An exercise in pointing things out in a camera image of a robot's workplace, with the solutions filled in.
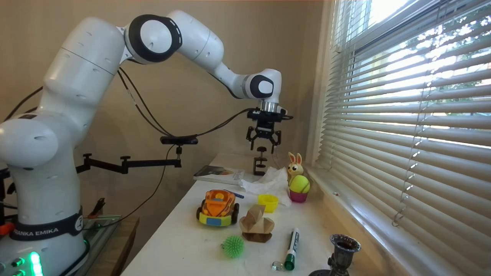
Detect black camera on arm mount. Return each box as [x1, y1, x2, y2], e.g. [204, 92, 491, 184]
[75, 135, 199, 176]

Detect pink cup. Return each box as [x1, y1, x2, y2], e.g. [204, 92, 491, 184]
[288, 192, 308, 202]

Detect green tennis ball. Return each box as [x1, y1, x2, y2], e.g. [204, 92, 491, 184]
[288, 175, 310, 193]

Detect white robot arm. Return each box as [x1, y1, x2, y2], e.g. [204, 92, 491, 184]
[0, 11, 282, 276]

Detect yellow bunny figurine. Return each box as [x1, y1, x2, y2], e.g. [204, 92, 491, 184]
[287, 153, 303, 178]

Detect glossy picture book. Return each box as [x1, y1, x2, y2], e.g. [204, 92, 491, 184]
[193, 164, 236, 178]

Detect white window blinds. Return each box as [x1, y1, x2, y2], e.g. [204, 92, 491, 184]
[317, 0, 491, 276]

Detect white crumpled paper bag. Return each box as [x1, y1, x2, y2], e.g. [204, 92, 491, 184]
[234, 167, 291, 207]

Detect small yellow bowl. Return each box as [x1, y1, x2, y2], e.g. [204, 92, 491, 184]
[257, 193, 279, 213]

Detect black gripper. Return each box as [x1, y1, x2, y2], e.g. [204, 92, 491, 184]
[245, 107, 291, 153]

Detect green fuzzy ball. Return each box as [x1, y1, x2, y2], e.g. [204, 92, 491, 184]
[221, 234, 244, 259]

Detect orange toy car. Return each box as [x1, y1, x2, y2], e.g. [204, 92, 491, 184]
[196, 190, 239, 228]

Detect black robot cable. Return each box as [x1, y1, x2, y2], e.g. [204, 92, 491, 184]
[115, 66, 257, 141]

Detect green marker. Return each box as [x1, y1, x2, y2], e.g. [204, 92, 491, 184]
[271, 228, 299, 271]

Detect black clamp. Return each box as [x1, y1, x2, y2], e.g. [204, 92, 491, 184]
[253, 146, 267, 176]

